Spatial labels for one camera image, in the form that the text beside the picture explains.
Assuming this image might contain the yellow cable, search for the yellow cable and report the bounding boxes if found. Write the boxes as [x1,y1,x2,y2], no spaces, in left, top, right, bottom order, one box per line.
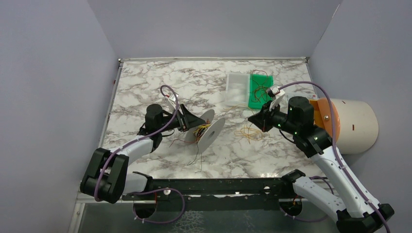
[222,104,268,145]

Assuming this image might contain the thin red wire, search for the thin red wire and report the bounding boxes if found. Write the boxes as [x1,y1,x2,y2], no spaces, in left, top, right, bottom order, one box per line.
[169,137,194,149]

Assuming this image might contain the white perforated filament spool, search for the white perforated filament spool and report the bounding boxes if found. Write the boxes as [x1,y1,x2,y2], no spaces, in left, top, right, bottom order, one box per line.
[184,109,225,153]

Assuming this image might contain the thin black wire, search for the thin black wire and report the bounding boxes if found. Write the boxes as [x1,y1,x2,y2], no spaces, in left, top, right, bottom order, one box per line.
[187,145,204,174]

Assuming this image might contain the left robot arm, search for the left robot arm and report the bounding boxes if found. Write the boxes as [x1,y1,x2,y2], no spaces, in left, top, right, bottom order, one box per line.
[80,104,206,203]

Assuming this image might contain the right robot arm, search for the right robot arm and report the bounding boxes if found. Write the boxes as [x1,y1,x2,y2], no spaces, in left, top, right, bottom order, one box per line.
[248,97,395,233]

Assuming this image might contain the green plastic bin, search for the green plastic bin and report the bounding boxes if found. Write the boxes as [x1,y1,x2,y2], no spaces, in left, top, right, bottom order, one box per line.
[248,74,274,110]

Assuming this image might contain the white translucent plastic bin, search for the white translucent plastic bin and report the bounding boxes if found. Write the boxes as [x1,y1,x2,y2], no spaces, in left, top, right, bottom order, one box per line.
[224,72,251,106]

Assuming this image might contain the white and orange cylinder container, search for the white and orange cylinder container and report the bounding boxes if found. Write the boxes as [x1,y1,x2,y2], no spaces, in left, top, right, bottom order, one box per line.
[309,98,379,155]

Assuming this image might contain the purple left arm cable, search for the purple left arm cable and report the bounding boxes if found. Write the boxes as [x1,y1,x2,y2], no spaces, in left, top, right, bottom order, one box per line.
[94,84,180,202]

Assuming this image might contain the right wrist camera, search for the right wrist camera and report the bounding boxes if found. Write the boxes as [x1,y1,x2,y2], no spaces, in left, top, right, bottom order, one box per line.
[266,85,285,111]

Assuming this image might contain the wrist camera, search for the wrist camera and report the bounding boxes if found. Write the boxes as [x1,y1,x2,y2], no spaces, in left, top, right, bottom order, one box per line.
[266,85,285,111]
[164,94,179,112]

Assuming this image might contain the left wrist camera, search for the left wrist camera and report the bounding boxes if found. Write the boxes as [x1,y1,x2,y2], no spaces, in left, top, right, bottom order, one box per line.
[164,94,179,112]

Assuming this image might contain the black mounting rail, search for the black mounting rail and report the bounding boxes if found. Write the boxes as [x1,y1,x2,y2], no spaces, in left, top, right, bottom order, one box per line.
[121,178,303,215]

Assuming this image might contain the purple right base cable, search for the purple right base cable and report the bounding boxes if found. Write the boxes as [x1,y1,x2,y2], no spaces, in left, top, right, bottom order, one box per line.
[279,175,335,223]

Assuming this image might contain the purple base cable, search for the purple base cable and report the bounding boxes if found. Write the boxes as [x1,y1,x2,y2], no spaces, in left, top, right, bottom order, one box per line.
[133,187,187,225]
[279,175,335,223]

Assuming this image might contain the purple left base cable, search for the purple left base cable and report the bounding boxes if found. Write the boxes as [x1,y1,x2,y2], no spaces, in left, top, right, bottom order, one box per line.
[133,187,187,225]

